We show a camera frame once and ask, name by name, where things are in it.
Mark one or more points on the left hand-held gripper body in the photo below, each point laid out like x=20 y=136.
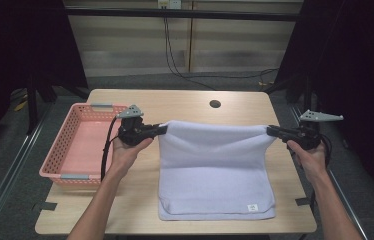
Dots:
x=133 y=131

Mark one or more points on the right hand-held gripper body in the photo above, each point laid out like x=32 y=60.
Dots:
x=311 y=136

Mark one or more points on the white printed towel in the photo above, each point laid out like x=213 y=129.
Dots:
x=215 y=173

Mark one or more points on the person's right hand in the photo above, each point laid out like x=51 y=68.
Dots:
x=313 y=163

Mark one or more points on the person's left hand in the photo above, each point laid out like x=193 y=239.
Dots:
x=125 y=158

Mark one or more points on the pink perforated plastic basket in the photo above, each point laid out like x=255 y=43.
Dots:
x=81 y=150

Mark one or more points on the grey tape strip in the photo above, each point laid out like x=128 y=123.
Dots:
x=303 y=201
x=46 y=206

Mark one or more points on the dark curtain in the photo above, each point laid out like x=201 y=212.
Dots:
x=361 y=66
x=18 y=43

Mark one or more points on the black metal stand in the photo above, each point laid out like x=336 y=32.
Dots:
x=31 y=106

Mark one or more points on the yellow floor item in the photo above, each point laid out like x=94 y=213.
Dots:
x=20 y=106

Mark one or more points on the black horizontal bar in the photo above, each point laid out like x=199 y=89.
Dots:
x=181 y=14

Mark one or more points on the white wall socket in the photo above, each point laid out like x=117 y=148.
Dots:
x=170 y=4

